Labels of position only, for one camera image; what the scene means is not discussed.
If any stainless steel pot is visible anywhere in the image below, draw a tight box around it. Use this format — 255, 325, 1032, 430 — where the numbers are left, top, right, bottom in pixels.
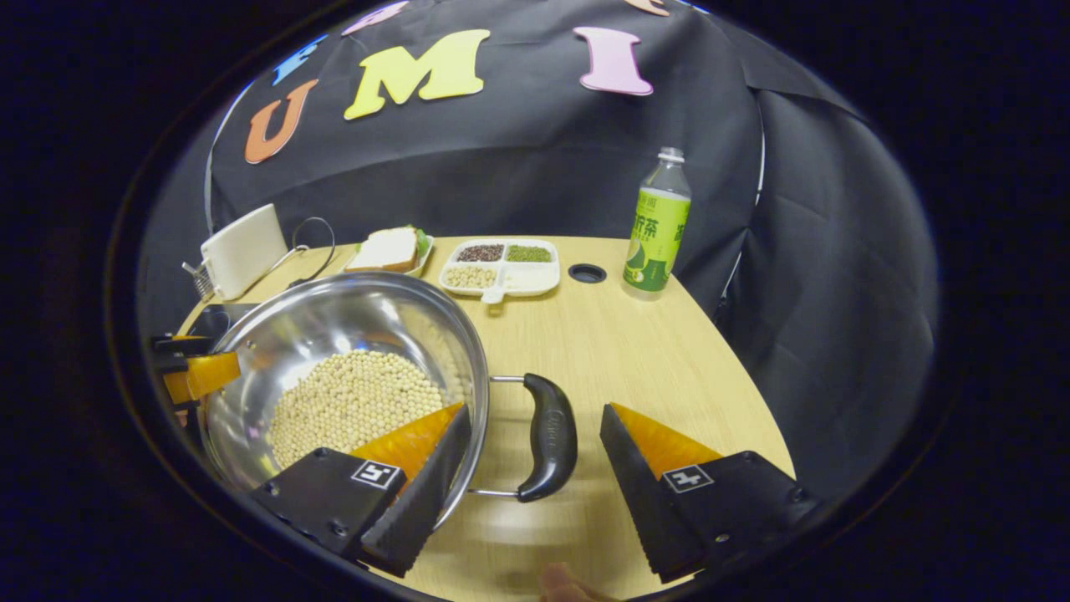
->
201, 272, 579, 532

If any white toaster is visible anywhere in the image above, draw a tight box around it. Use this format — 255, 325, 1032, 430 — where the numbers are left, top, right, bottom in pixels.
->
201, 203, 290, 302

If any white divided bean tray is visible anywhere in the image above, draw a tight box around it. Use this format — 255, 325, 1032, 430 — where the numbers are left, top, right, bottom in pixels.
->
438, 238, 562, 305

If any metal wire rack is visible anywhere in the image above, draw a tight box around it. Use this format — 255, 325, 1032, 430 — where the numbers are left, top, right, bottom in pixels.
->
181, 261, 219, 301

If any black backdrop cloth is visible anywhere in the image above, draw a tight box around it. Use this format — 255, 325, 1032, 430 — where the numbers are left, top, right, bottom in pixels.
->
138, 0, 941, 503

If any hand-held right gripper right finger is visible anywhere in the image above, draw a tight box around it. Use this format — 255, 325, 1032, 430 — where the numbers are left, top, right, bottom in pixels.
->
599, 403, 820, 584

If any pile of soybeans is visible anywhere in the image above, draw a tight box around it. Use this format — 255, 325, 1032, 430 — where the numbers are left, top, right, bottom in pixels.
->
267, 349, 446, 469

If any white plate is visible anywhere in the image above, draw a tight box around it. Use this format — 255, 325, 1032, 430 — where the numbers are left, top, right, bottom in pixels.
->
344, 227, 436, 279

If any black induction cooktop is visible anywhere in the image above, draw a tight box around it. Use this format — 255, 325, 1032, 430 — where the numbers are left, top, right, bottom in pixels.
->
178, 303, 262, 354

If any sandwich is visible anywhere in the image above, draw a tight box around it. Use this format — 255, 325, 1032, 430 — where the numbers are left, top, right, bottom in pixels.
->
347, 226, 430, 273

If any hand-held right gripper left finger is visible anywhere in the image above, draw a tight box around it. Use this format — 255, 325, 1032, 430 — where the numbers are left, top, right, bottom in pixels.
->
251, 403, 473, 578

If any black power cable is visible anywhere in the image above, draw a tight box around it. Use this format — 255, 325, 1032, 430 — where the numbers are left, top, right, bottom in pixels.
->
284, 217, 338, 290

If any green tea bottle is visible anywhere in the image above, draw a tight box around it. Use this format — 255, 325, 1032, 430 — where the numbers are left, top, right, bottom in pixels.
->
621, 147, 693, 302

